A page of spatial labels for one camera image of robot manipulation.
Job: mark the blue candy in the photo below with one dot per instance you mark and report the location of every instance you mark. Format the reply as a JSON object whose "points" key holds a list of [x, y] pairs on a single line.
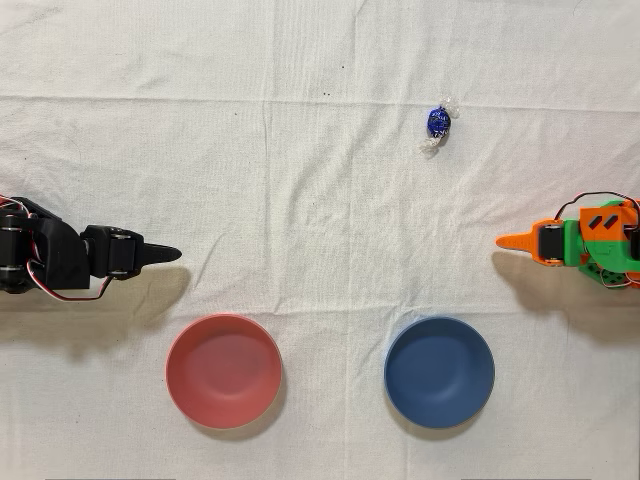
{"points": [[439, 122]]}

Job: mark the white creased tablecloth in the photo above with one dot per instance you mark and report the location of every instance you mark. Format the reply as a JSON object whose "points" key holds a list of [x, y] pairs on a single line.
{"points": [[320, 200]]}

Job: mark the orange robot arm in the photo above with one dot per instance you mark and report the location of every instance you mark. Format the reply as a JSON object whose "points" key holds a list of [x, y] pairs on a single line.
{"points": [[605, 220]]}

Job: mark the blue bowl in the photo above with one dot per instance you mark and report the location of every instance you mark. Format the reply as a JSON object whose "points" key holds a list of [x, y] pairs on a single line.
{"points": [[439, 372]]}

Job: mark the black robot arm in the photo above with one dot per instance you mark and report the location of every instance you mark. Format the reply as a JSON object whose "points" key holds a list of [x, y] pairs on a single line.
{"points": [[55, 250]]}

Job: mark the green arm base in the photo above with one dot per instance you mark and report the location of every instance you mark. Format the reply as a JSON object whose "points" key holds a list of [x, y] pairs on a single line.
{"points": [[612, 276]]}

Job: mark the red bowl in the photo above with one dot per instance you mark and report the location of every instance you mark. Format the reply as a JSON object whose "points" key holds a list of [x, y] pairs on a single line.
{"points": [[224, 371]]}

